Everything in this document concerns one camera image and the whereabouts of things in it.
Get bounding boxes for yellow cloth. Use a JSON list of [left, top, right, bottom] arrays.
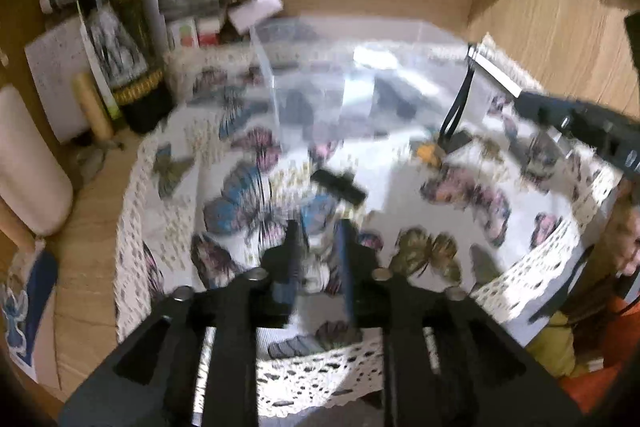
[[527, 311, 578, 379]]

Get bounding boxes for person's right hand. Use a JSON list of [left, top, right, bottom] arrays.
[[611, 184, 640, 280]]

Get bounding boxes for black strap with orange clip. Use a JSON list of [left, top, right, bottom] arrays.
[[414, 44, 482, 168]]

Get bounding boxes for blue cartoon print paper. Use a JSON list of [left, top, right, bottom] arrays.
[[0, 239, 60, 383]]

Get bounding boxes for small green and white box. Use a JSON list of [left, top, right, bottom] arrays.
[[167, 19, 197, 52]]

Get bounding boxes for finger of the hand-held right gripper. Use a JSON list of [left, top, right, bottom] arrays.
[[467, 43, 525, 98]]

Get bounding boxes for dark green wine bottle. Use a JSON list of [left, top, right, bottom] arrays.
[[76, 0, 176, 135]]

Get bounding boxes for small black rectangular block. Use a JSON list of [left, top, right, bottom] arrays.
[[311, 168, 370, 205]]

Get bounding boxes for wooden stick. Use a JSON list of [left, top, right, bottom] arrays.
[[72, 72, 116, 142]]

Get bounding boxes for cream cylindrical roll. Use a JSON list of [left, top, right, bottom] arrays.
[[0, 84, 75, 238]]

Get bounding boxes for orange garment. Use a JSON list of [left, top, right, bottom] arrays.
[[557, 294, 640, 413]]

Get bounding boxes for clear plastic box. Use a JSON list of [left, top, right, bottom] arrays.
[[249, 18, 473, 152]]

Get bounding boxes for white cardboard box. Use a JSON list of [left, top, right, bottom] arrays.
[[227, 0, 285, 34]]

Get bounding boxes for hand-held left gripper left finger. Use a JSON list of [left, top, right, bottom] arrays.
[[59, 219, 311, 427]]

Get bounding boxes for white paper notepad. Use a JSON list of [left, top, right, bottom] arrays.
[[24, 14, 98, 145]]

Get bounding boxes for small red and white box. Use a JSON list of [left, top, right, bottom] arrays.
[[196, 18, 222, 48]]

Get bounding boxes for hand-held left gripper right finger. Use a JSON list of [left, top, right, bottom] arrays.
[[334, 219, 586, 427]]

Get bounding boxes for butterfly print lace tablecloth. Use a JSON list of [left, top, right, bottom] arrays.
[[114, 34, 623, 419]]

